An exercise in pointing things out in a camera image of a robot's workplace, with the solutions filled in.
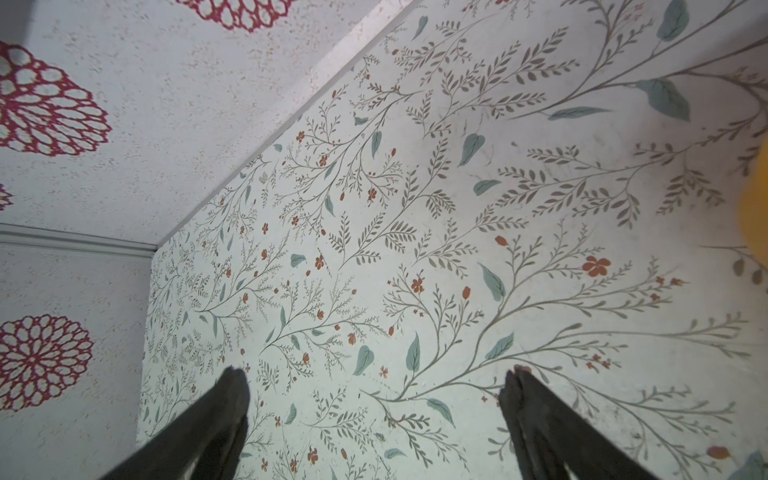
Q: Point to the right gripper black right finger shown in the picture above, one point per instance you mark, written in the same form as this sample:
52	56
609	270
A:
552	441

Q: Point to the yellow plastic bin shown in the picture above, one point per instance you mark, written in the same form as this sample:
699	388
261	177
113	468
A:
753	208

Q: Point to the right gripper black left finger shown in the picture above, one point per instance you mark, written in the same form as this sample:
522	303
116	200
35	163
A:
206	440

